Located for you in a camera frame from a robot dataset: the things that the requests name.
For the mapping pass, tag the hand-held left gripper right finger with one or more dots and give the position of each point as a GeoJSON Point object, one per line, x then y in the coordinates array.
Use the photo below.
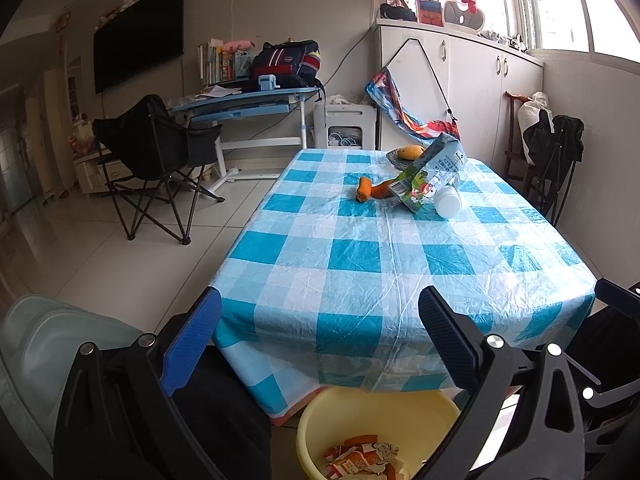
{"type": "Point", "coordinates": [447, 340]}

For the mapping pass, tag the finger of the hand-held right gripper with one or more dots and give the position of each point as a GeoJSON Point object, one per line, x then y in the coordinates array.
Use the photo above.
{"type": "Point", "coordinates": [620, 294]}
{"type": "Point", "coordinates": [607, 382]}

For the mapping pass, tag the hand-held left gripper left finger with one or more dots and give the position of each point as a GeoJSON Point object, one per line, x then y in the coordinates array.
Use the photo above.
{"type": "Point", "coordinates": [192, 340]}

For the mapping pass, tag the yellow plastic basin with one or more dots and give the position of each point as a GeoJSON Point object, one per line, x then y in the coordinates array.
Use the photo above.
{"type": "Point", "coordinates": [350, 410]}

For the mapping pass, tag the red snack bag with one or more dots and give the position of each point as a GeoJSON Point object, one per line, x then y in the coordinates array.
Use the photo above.
{"type": "Point", "coordinates": [355, 462]}

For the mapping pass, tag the person's black clothing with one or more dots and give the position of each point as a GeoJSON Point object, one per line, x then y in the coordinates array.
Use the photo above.
{"type": "Point", "coordinates": [225, 410]}

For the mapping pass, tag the blue white checked tablecloth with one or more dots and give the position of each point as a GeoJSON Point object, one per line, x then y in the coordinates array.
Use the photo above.
{"type": "Point", "coordinates": [350, 260]}

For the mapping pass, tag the white plastic bottle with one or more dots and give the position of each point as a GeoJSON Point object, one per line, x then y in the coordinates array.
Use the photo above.
{"type": "Point", "coordinates": [447, 202]}

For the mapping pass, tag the green printed carton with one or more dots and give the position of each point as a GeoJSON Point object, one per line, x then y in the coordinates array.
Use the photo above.
{"type": "Point", "coordinates": [412, 192]}

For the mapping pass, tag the pale green plastic chair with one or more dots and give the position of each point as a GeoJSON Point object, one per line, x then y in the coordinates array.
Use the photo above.
{"type": "Point", "coordinates": [35, 340]}

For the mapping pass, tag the folded black camp chair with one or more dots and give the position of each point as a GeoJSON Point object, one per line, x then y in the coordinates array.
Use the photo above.
{"type": "Point", "coordinates": [560, 145]}

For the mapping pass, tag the long orange carrot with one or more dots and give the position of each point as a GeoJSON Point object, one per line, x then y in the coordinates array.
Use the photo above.
{"type": "Point", "coordinates": [384, 190]}

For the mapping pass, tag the short orange carrot piece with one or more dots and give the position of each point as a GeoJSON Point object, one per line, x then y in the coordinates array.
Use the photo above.
{"type": "Point", "coordinates": [364, 189]}

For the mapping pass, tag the blue grey milk carton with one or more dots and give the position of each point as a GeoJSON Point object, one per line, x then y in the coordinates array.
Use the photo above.
{"type": "Point", "coordinates": [445, 160]}

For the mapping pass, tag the dark bowl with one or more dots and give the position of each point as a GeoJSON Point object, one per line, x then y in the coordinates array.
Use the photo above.
{"type": "Point", "coordinates": [395, 161]}

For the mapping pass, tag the yellow mango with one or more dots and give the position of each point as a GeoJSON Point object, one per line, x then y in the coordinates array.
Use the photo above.
{"type": "Point", "coordinates": [411, 152]}

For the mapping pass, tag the white low cabinet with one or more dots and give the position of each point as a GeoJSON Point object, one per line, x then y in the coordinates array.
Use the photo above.
{"type": "Point", "coordinates": [100, 170]}

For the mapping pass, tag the white bag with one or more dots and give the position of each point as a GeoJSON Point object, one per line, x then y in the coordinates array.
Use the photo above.
{"type": "Point", "coordinates": [530, 115]}

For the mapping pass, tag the black folding camp chair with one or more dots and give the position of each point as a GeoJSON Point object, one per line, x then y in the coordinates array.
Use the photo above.
{"type": "Point", "coordinates": [150, 135]}

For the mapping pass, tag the colourful printed bag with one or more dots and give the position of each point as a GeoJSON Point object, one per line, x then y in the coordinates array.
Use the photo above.
{"type": "Point", "coordinates": [395, 105]}

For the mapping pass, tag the blue study desk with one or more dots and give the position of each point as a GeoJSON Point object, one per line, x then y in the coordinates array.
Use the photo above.
{"type": "Point", "coordinates": [240, 101]}

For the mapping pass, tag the loose white papers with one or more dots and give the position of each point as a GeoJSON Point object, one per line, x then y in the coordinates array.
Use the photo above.
{"type": "Point", "coordinates": [217, 92]}

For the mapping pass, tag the blue pencil sharpener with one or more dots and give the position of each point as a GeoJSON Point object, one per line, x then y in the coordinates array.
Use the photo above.
{"type": "Point", "coordinates": [267, 82]}

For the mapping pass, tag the row of books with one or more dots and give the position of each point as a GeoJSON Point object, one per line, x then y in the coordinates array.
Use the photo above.
{"type": "Point", "coordinates": [212, 62]}

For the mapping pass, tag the navy red striped backpack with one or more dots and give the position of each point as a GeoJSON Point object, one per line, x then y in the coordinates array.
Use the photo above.
{"type": "Point", "coordinates": [285, 62]}

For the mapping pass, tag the pink plush toy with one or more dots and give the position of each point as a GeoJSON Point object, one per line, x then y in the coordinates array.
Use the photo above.
{"type": "Point", "coordinates": [237, 46]}

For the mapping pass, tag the orange box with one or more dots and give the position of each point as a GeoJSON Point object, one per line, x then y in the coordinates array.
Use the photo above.
{"type": "Point", "coordinates": [430, 12]}

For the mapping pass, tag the black bag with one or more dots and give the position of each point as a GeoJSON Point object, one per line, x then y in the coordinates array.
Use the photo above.
{"type": "Point", "coordinates": [397, 12]}

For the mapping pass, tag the black wall television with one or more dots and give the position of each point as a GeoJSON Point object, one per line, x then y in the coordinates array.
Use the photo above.
{"type": "Point", "coordinates": [140, 35]}

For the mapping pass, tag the red wall ornament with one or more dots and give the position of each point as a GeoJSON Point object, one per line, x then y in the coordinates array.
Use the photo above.
{"type": "Point", "coordinates": [62, 22]}

